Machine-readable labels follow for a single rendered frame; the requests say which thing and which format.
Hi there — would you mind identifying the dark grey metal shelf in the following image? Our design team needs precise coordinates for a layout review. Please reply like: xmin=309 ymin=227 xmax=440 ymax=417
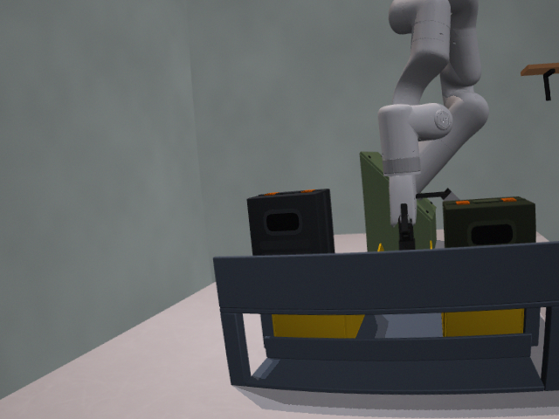
xmin=213 ymin=241 xmax=559 ymax=395

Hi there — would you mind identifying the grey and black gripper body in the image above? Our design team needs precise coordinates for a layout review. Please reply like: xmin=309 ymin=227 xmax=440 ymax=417
xmin=383 ymin=171 xmax=421 ymax=227

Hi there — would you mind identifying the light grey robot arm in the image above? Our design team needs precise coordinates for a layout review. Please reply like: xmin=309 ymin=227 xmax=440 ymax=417
xmin=378 ymin=0 xmax=489 ymax=201

